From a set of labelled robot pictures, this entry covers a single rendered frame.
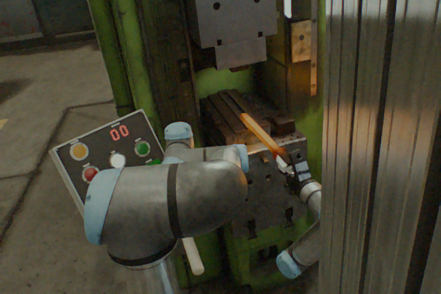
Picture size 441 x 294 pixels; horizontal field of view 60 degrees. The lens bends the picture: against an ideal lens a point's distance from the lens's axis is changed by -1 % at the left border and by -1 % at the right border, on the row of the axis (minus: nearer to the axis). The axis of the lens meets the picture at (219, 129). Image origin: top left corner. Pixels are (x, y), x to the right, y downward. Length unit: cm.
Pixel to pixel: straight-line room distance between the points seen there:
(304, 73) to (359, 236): 163
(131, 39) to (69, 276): 159
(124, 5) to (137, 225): 103
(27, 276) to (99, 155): 153
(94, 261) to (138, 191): 207
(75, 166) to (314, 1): 113
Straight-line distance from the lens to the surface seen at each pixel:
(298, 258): 110
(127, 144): 137
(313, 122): 192
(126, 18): 149
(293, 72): 176
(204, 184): 56
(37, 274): 272
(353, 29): 17
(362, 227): 17
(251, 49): 148
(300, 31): 169
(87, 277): 255
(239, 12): 143
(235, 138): 160
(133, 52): 152
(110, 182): 59
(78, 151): 132
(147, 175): 58
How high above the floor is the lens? 178
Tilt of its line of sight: 29 degrees down
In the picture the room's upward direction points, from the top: 7 degrees counter-clockwise
